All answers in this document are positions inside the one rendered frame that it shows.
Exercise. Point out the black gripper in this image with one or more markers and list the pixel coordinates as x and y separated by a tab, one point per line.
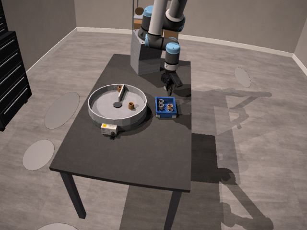
170	86

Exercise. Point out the blue crate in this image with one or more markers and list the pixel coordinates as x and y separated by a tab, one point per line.
165	113

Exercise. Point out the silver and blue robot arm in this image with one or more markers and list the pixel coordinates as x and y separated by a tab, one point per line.
155	18

